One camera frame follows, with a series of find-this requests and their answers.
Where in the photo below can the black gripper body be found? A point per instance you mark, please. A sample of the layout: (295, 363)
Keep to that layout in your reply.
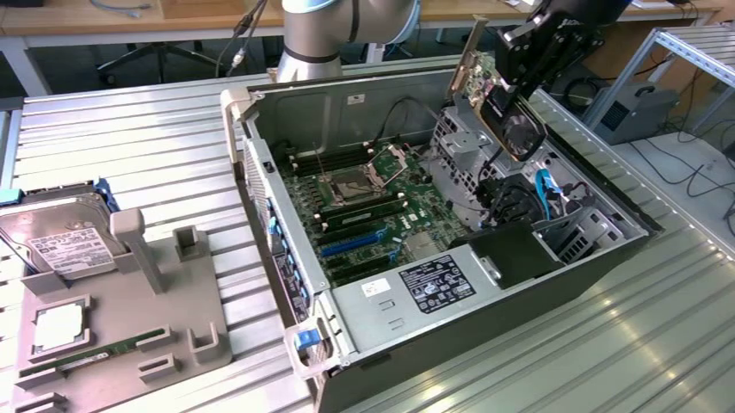
(586, 15)

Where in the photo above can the open PC case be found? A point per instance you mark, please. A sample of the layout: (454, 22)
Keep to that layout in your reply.
(517, 327)

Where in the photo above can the blue slot clip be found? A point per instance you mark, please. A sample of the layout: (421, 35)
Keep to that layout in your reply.
(290, 260)
(306, 297)
(299, 275)
(273, 224)

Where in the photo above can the grey parts rack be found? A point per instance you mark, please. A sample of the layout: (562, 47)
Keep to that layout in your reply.
(133, 305)

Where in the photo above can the black expansion slot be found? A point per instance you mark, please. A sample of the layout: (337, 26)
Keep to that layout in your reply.
(347, 233)
(362, 272)

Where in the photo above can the CPU socket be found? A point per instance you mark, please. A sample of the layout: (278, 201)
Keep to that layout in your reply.
(353, 187)

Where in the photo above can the blue case latch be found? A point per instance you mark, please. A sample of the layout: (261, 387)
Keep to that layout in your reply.
(306, 339)

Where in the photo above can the wooden desk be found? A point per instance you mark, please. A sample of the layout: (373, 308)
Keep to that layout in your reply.
(678, 13)
(58, 23)

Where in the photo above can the silver disk bay cage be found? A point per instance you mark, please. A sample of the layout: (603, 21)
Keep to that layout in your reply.
(459, 142)

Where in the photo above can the aluminium frame table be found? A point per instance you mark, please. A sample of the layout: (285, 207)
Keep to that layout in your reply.
(698, 47)

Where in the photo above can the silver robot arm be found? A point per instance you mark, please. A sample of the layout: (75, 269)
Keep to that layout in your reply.
(310, 47)

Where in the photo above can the grey equipment box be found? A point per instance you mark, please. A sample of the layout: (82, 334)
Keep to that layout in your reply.
(631, 116)

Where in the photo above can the black RAM slot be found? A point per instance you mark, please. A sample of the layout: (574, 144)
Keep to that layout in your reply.
(345, 155)
(307, 169)
(345, 150)
(307, 164)

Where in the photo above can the silver CPU chip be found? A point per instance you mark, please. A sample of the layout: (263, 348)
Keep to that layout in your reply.
(61, 330)

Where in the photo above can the silver power supply unit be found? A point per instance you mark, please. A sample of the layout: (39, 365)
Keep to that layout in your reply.
(379, 318)

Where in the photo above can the hard disk with blue carrier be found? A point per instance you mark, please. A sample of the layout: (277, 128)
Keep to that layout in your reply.
(63, 247)

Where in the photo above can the graphics card with black cooler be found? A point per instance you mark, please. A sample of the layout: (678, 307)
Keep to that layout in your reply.
(526, 133)

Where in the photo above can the green RAM stick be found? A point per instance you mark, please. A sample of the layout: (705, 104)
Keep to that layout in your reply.
(93, 353)

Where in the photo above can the installed RAM stick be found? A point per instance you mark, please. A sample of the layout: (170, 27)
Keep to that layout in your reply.
(353, 221)

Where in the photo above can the thin locking lever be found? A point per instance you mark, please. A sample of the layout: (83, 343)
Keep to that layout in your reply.
(323, 161)

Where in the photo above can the green motherboard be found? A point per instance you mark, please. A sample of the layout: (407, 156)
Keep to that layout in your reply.
(419, 202)

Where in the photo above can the blue expansion slot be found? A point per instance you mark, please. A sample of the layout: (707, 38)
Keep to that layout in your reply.
(353, 246)

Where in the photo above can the metal socket cover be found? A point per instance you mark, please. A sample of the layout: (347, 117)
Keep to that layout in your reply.
(394, 165)

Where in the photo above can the silver chipset heatsink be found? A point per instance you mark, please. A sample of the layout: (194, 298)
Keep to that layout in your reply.
(423, 244)

